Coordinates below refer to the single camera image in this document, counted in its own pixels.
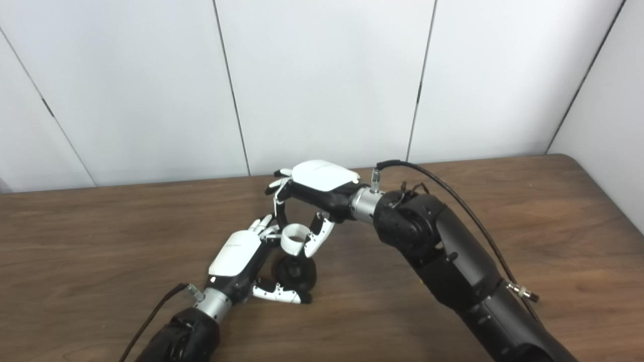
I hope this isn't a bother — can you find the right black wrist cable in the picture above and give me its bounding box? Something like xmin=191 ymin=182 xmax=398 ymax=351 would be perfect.
xmin=371 ymin=160 xmax=541 ymax=322

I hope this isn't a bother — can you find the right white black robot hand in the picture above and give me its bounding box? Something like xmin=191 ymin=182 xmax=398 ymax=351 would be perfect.
xmin=265 ymin=159 xmax=365 ymax=258

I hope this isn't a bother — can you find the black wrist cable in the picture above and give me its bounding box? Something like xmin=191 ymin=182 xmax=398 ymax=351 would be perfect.
xmin=118 ymin=283 xmax=204 ymax=362
xmin=371 ymin=160 xmax=541 ymax=322

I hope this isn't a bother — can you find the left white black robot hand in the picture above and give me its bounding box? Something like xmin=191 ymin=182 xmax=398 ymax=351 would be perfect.
xmin=206 ymin=214 xmax=312 ymax=306

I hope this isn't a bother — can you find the white ring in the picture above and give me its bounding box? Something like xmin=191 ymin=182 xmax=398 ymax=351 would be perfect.
xmin=280 ymin=224 xmax=310 ymax=255

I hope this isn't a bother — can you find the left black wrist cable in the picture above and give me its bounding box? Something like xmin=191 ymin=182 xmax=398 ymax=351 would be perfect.
xmin=118 ymin=283 xmax=204 ymax=362

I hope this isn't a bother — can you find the round black part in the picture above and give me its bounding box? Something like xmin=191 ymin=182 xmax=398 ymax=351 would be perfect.
xmin=272 ymin=254 xmax=317 ymax=292

